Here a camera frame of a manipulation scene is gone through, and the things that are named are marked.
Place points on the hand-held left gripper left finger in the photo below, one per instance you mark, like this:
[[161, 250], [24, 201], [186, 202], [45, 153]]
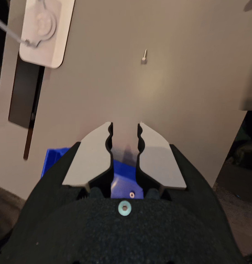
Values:
[[91, 156]]

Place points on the clear stand pole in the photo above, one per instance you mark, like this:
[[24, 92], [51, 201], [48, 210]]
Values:
[[8, 31]]

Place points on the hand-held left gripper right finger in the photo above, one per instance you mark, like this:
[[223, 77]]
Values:
[[158, 160]]

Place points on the silver hex bolt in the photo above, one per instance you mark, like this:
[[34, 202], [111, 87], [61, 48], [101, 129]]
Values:
[[144, 57]]

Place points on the white stand base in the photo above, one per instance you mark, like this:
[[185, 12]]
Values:
[[58, 41]]

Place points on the blue plastic bin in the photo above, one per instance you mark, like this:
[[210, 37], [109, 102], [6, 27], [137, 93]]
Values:
[[123, 177]]

